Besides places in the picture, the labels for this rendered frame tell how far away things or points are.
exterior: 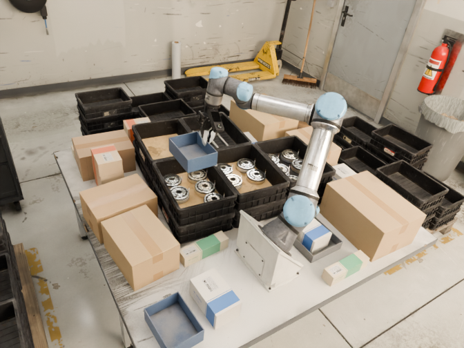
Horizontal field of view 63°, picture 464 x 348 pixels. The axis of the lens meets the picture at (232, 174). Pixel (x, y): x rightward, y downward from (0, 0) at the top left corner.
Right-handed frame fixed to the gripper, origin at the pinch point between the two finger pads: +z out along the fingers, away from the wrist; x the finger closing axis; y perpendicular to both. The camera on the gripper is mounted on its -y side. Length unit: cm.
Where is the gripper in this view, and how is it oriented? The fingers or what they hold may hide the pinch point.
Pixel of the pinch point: (206, 143)
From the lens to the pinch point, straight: 178.5
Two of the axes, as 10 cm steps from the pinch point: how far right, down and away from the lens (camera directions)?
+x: -8.4, 1.2, -5.3
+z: -2.1, 8.3, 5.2
